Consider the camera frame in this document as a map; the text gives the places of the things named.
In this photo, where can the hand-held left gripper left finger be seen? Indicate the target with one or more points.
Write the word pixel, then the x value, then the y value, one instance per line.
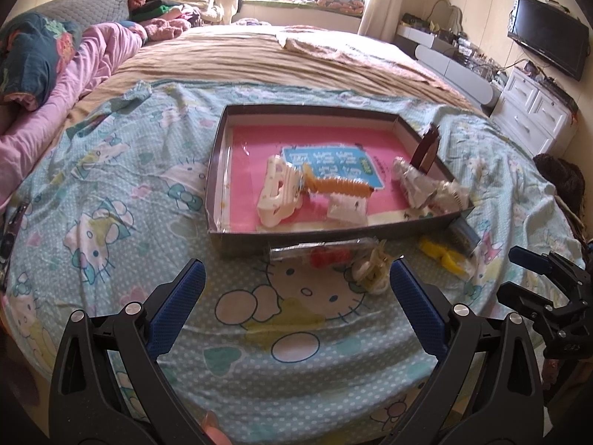
pixel 178 294

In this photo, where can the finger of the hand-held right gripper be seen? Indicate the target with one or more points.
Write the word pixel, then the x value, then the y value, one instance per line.
pixel 521 299
pixel 530 259

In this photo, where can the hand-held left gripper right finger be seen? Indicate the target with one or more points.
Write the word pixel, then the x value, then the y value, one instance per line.
pixel 417 301

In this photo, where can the clear packet cream accessory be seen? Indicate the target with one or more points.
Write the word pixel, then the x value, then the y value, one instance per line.
pixel 449 199

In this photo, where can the white lace accessory packet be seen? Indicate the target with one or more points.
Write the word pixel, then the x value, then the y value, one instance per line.
pixel 414 183

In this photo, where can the orange hair clip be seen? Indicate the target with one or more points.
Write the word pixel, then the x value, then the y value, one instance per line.
pixel 338 185

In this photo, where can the white hair claw clip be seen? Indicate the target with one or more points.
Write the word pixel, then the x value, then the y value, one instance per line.
pixel 280 194

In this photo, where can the cardboard box tray pink bottom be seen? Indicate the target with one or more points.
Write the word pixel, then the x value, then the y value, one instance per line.
pixel 333 181

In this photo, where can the brown hair clip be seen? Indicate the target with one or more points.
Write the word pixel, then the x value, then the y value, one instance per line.
pixel 426 150

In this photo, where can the person's left hand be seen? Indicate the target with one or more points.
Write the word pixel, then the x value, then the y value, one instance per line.
pixel 215 429

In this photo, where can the pearl hair accessory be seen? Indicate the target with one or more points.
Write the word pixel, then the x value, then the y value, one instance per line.
pixel 373 271

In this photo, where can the yellow hair clip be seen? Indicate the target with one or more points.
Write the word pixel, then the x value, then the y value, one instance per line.
pixel 440 252

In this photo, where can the black hair comb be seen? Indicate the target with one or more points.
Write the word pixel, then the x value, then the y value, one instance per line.
pixel 465 236

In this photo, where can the dark brown fuzzy object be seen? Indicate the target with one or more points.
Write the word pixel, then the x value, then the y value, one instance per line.
pixel 560 181

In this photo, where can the clear packet red beads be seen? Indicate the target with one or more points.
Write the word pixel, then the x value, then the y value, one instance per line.
pixel 324 255

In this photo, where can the cartoon cat print bed sheet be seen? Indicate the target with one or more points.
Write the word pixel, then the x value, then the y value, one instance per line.
pixel 139 185

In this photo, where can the white drawer cabinet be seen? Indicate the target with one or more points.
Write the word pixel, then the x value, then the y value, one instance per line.
pixel 532 106

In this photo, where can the grey white low cabinet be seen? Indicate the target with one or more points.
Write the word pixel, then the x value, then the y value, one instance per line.
pixel 456 69

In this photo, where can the black flat television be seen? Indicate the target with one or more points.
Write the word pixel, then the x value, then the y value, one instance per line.
pixel 549 37

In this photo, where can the pink quilt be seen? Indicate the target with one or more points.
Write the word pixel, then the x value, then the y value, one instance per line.
pixel 69 83

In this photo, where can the tan blanket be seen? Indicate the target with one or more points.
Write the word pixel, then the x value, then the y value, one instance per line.
pixel 259 55

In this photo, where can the curvy framed mirror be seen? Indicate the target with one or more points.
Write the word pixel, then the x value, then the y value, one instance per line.
pixel 447 14

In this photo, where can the pink plush toy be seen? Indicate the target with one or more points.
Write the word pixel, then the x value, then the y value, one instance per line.
pixel 162 28

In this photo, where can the dark floral blanket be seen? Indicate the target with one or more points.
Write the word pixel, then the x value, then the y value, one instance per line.
pixel 32 55

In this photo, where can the pile of clothes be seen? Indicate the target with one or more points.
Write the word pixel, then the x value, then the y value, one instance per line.
pixel 185 4

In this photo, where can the grey quilted pillow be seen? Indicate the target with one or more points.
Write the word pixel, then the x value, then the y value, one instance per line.
pixel 78 2

